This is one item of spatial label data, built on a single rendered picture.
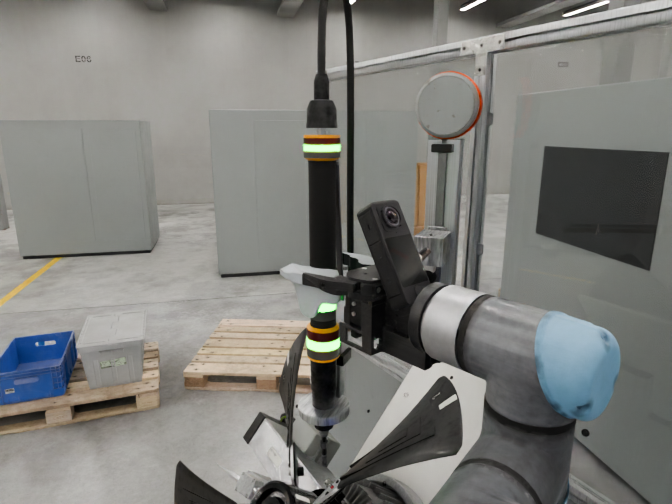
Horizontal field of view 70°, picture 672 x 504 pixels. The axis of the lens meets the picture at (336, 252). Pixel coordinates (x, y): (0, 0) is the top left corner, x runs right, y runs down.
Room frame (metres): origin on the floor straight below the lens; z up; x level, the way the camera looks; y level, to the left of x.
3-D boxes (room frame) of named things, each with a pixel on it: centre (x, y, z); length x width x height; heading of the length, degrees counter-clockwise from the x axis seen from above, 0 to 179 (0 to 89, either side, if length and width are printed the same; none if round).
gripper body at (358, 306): (0.49, -0.06, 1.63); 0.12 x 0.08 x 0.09; 41
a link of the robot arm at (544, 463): (0.36, -0.16, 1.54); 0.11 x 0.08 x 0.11; 143
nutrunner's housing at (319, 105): (0.59, 0.02, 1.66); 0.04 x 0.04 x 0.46
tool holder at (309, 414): (0.59, 0.01, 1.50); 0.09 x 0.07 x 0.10; 156
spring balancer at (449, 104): (1.24, -0.28, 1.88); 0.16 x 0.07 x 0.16; 66
